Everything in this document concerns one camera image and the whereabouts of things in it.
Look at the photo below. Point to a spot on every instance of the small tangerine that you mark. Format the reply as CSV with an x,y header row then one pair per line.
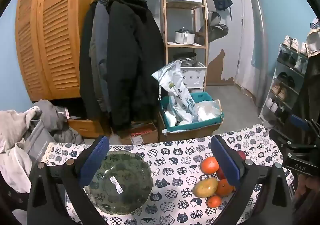
x,y
214,201

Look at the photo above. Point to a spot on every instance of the white shoe rack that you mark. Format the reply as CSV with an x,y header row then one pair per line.
x,y
277,65

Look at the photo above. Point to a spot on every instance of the yellow pear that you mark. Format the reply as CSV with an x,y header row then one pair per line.
x,y
205,187

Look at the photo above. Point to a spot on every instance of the clear plastic bag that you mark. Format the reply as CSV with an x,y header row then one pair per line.
x,y
207,111

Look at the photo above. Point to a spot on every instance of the white door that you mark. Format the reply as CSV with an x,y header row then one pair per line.
x,y
225,47

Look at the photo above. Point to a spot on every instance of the grey jacket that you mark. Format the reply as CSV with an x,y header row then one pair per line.
x,y
100,40

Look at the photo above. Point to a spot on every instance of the cat print tablecloth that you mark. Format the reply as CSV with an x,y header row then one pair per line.
x,y
175,160

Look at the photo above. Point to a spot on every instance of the group of shoes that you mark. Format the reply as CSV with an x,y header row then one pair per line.
x,y
282,90

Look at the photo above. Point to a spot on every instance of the grey hanging bag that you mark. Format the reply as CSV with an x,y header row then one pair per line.
x,y
215,28

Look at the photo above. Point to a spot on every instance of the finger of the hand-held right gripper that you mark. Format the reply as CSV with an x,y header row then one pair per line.
x,y
280,138
298,121

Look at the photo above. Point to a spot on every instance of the person's right hand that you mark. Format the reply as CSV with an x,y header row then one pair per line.
x,y
308,190

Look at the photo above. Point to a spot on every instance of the dark blue umbrella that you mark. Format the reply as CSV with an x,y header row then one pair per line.
x,y
222,1

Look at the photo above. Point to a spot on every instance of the orange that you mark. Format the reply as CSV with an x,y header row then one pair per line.
x,y
209,165
223,187

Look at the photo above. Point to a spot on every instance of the large cardboard box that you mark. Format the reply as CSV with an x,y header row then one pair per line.
x,y
190,132

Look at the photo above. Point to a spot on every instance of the wooden louvred wardrobe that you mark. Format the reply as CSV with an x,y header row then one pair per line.
x,y
50,35

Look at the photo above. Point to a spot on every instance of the grey garment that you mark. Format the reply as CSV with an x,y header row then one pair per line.
x,y
55,117

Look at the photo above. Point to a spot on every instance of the black coat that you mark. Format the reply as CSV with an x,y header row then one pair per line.
x,y
132,52

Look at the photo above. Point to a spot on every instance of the steel pot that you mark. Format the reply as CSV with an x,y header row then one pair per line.
x,y
186,59

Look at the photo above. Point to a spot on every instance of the white cooking pot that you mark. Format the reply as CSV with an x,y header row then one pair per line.
x,y
184,37

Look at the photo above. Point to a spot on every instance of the green glass bowl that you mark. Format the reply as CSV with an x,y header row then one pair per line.
x,y
120,182

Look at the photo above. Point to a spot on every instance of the grey tote bag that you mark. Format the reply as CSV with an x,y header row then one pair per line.
x,y
40,142

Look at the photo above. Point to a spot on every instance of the wooden drawer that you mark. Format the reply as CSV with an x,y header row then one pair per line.
x,y
85,126

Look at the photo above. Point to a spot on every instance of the white lattice basket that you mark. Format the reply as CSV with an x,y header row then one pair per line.
x,y
193,75

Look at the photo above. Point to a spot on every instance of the dark jacket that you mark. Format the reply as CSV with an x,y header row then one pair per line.
x,y
85,70

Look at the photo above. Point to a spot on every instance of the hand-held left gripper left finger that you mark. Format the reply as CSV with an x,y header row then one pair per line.
x,y
96,162

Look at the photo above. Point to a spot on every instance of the cardboard box with red packets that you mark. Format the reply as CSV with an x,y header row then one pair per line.
x,y
140,133

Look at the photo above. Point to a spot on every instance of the bamboo shelf unit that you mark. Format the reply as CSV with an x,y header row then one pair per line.
x,y
206,27

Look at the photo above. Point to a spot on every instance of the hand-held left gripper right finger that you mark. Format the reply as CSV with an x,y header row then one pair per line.
x,y
226,162

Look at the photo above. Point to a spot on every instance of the silver pipe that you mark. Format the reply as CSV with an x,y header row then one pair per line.
x,y
260,40

